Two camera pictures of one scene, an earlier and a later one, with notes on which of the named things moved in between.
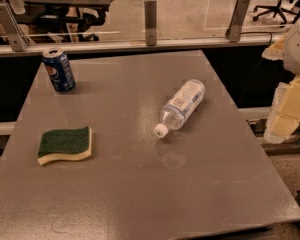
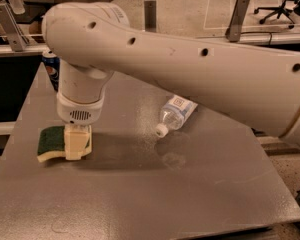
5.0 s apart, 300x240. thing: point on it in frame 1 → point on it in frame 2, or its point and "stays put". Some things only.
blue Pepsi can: (59, 70) stays put
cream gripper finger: (291, 104) → (78, 131)
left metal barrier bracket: (12, 28) stays put
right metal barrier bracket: (234, 31) stays put
